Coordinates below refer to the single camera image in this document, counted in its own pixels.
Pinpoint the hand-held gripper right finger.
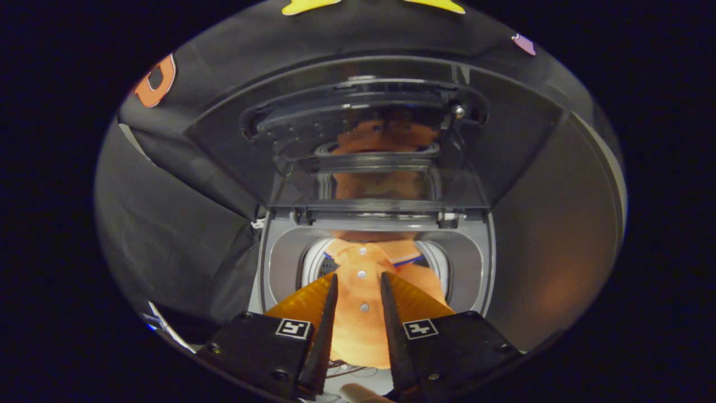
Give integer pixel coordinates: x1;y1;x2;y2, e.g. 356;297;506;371
380;271;524;401

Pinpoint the dark washing machine lid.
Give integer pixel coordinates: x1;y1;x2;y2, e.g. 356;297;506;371
185;56;566;230

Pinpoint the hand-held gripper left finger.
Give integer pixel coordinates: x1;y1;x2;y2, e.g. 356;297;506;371
196;273;339;401

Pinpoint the orange polo shirt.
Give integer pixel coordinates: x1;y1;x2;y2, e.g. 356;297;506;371
323;238;448;370

